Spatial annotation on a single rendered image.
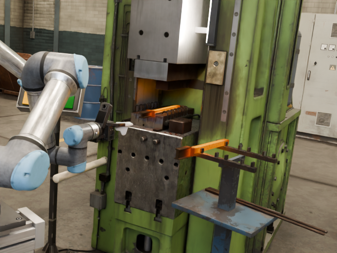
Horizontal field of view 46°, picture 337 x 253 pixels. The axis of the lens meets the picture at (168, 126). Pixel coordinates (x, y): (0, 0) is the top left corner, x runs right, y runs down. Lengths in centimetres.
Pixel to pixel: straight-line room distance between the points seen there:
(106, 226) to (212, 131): 98
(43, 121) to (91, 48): 895
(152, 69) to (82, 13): 836
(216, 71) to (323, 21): 518
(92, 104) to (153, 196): 474
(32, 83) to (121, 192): 99
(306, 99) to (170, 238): 531
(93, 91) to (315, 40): 379
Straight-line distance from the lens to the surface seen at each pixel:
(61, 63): 140
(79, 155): 162
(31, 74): 146
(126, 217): 229
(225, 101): 211
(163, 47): 208
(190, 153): 167
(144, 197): 219
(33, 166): 115
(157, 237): 230
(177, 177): 206
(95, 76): 671
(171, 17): 207
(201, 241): 236
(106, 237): 269
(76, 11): 1055
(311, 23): 720
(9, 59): 169
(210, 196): 194
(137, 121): 218
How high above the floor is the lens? 136
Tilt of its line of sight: 12 degrees down
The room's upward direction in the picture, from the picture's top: 5 degrees clockwise
